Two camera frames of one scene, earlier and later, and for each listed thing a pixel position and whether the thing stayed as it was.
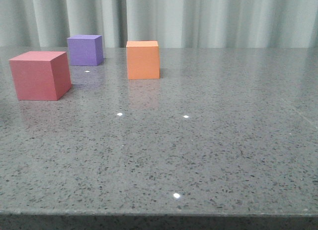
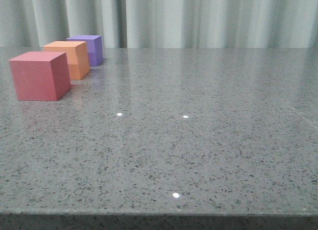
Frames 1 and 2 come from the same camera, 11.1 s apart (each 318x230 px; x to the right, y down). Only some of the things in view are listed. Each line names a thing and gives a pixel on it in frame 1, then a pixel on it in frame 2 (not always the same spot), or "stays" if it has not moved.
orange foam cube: (143, 59) → (77, 56)
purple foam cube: (86, 50) stays
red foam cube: (41, 75) stays
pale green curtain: (176, 19) stays
